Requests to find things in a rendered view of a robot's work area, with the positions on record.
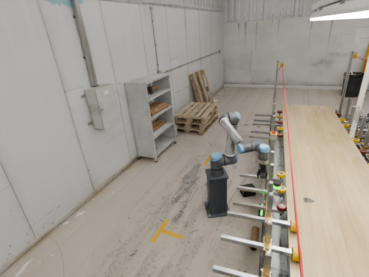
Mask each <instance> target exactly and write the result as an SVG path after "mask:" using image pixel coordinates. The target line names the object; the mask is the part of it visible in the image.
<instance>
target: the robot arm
mask: <svg viewBox="0 0 369 277"><path fill-rule="evenodd" d="M240 120H241V116H240V114H239V113H238V112H229V113H223V114H222V115H221V116H220V117H219V124H220V125H221V126H223V128H224V129H225V130H226V132H227V141H226V150H225V151H224V154H221V153H219V152H215V153H213V154H212V155H211V156H210V170H209V174H210V175H211V176H213V177H216V178H218V177H221V176H223V174H224V170H223V168H222V166H225V165H230V164H235V163H237V162H238V156H237V153H236V152H235V145H236V149H237V152H238V153H247V152H253V151H257V152H258V154H259V156H258V163H259V164H260V165H259V170H258V172H257V177H258V179H259V181H261V178H262V182H261V183H263V182H264V181H265V180H266V178H267V166H266V165H267V164H268V163H269V153H270V146H269V145H267V144H264V143H261V142H260V141H259V140H252V141H251V142H245V141H244V140H243V139H242V138H241V136H240V135H239V133H238V132H237V126H238V122H239V121H240Z"/></svg>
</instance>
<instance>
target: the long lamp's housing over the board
mask: <svg viewBox="0 0 369 277"><path fill-rule="evenodd" d="M366 11H369V0H355V1H351V2H348V3H344V4H341V5H337V6H334V7H330V8H327V9H323V10H319V11H317V12H313V13H312V14H311V15H310V19H311V18H319V17H324V16H333V15H341V14H349V13H358V12H366ZM309 21H310V20H309Z"/></svg>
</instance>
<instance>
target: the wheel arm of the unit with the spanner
mask: <svg viewBox="0 0 369 277"><path fill-rule="evenodd" d="M233 205H234V206H241V207H247V208H252V209H259V210H266V206H262V205H258V204H252V203H245V202H239V201H233ZM272 212H275V213H280V214H284V212H281V211H279V210H278V209H277V208H275V207H272Z"/></svg>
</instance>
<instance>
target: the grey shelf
mask: <svg viewBox="0 0 369 277"><path fill-rule="evenodd" d="M168 78H169V79H168ZM124 84H125V90H126V96H127V101H128V107H129V111H130V117H131V123H132V128H133V134H134V138H135V144H136V150H137V156H138V159H140V157H139V156H142V157H148V158H154V159H155V162H157V156H158V155H159V154H160V152H162V151H163V150H164V149H165V148H166V147H167V146H168V145H170V144H171V143H172V142H173V141H175V142H174V143H177V142H176V134H175V122H174V111H173V105H172V94H171V84H170V74H148V75H145V76H142V77H139V78H137V79H134V80H131V81H128V82H125V83H124ZM149 84H152V86H154V85H157V87H158V89H157V90H155V91H153V94H152V95H150V93H148V92H147V87H149ZM144 93H145V94H144ZM155 98H156V99H155ZM170 99H171V100H170ZM154 102H157V103H158V102H160V103H163V102H166V103H167V104H168V105H169V106H168V107H166V108H165V109H163V110H161V111H160V112H158V113H156V114H155V115H153V116H151V114H150V107H149V105H150V104H152V103H154ZM171 110H172V111H171ZM157 119H160V120H161V121H163V120H166V123H165V124H163V125H162V126H161V127H160V128H158V129H157V130H155V131H154V132H153V127H152V122H153V121H155V120H157ZM172 121H173V122H172ZM173 126H174V127H173Z"/></svg>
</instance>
